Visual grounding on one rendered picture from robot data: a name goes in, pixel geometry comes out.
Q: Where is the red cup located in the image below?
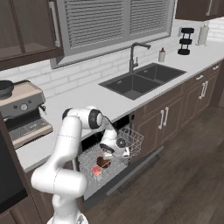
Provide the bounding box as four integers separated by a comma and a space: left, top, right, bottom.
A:
91, 165, 102, 178

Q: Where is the dark grey tap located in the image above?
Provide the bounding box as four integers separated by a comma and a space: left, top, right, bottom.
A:
129, 42, 152, 74

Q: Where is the beige grey coffee machine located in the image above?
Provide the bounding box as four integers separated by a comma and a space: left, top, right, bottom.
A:
0, 80, 54, 150

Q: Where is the dark double sink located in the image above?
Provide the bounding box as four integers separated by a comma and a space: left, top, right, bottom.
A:
98, 62, 187, 102

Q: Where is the black tiered stand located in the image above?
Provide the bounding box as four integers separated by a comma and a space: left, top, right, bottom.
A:
177, 27, 195, 57

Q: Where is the wire dishwasher rack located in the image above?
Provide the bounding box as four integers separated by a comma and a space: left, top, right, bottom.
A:
77, 125, 144, 186

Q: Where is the white soap bottle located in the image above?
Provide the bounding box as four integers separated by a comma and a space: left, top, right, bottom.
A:
157, 46, 166, 63

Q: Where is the black panel with brown frame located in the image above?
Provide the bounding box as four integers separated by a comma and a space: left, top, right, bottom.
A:
0, 114, 30, 215

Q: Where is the brown wall cupboard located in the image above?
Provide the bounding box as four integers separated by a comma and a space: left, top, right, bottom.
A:
174, 0, 224, 22

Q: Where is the grey window with blinds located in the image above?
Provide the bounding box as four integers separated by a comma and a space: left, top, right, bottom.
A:
50, 0, 178, 70

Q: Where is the white paper towel roll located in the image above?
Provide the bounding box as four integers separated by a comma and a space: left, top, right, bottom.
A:
197, 24, 211, 46

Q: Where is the brown bowl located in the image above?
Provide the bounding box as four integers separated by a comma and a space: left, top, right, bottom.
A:
96, 156, 113, 170

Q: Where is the grey dishwasher door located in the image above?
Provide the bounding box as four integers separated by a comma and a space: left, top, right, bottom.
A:
83, 145, 165, 202

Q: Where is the white cupboard door handle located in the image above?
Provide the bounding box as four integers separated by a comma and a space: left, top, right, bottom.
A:
157, 109, 165, 130
199, 83, 206, 101
202, 80, 209, 99
163, 106, 170, 128

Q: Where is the silver wall cupboard handle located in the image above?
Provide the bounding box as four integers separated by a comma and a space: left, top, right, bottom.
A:
206, 0, 214, 18
48, 1, 61, 48

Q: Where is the dark dishwasher door handle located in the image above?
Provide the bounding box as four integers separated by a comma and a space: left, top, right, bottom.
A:
117, 153, 162, 194

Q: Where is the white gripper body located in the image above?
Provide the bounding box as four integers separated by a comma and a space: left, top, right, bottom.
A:
101, 150, 116, 162

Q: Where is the brown false drawer front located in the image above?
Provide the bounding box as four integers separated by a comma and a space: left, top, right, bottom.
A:
142, 83, 186, 117

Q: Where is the brown glass-front wall cupboard door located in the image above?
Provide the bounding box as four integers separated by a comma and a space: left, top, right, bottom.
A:
0, 0, 66, 72

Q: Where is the brown base cupboard door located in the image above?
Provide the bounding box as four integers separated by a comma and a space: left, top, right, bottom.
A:
134, 105, 166, 163
198, 73, 219, 116
161, 95, 186, 144
181, 82, 206, 127

